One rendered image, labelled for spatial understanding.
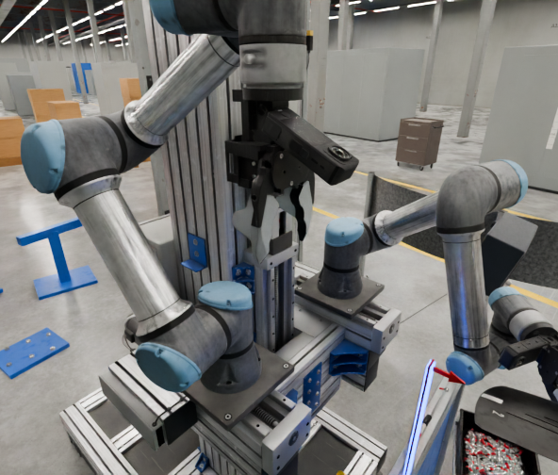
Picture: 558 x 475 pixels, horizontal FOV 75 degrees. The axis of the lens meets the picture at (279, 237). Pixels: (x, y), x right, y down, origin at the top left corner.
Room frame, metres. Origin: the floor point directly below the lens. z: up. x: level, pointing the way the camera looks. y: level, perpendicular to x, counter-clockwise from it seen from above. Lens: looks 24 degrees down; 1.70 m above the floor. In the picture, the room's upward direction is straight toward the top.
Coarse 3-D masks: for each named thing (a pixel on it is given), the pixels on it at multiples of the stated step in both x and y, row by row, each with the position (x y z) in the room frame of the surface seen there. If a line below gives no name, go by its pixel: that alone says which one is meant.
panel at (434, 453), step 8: (448, 416) 0.91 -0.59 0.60; (440, 432) 0.85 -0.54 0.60; (440, 440) 0.89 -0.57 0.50; (432, 448) 0.78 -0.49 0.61; (440, 448) 0.93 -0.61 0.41; (432, 456) 0.82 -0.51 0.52; (424, 464) 0.74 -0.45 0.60; (432, 464) 0.85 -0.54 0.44; (424, 472) 0.76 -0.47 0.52; (432, 472) 0.89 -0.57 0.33
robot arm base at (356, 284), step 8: (320, 272) 1.06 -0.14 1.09; (328, 272) 1.02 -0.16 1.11; (336, 272) 1.00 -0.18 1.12; (344, 272) 1.00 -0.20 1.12; (352, 272) 1.00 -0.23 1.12; (320, 280) 1.06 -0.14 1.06; (328, 280) 1.01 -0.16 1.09; (336, 280) 1.00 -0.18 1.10; (344, 280) 1.00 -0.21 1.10; (352, 280) 1.00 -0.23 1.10; (360, 280) 1.02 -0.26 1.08; (320, 288) 1.02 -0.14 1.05; (328, 288) 1.00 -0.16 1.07; (336, 288) 0.99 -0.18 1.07; (344, 288) 1.00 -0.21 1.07; (352, 288) 0.99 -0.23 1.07; (360, 288) 1.01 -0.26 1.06; (328, 296) 0.99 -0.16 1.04; (336, 296) 0.98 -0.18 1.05; (344, 296) 0.98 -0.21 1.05; (352, 296) 0.99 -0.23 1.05
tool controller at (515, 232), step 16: (496, 224) 1.08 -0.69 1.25; (512, 224) 1.10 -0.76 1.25; (528, 224) 1.12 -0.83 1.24; (496, 240) 0.99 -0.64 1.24; (512, 240) 0.99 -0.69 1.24; (528, 240) 1.01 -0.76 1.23; (496, 256) 0.98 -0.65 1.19; (512, 256) 0.95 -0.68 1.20; (496, 272) 0.97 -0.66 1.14; (512, 272) 0.97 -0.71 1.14; (496, 288) 0.96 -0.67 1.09
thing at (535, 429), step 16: (480, 400) 0.47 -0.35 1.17; (512, 400) 0.48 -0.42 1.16; (528, 400) 0.48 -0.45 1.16; (544, 400) 0.49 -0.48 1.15; (480, 416) 0.42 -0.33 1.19; (512, 416) 0.43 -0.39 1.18; (528, 416) 0.43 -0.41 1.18; (544, 416) 0.43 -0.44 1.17; (496, 432) 0.39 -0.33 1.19; (512, 432) 0.39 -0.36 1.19; (528, 432) 0.40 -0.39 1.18; (544, 432) 0.40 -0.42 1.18; (528, 448) 0.37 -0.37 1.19; (544, 448) 0.37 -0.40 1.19
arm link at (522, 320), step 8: (520, 312) 0.67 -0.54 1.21; (528, 312) 0.66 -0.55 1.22; (536, 312) 0.66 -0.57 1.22; (512, 320) 0.67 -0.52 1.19; (520, 320) 0.65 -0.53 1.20; (528, 320) 0.64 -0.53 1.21; (536, 320) 0.63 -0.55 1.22; (544, 320) 0.63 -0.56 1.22; (512, 328) 0.66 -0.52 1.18; (520, 328) 0.64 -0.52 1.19
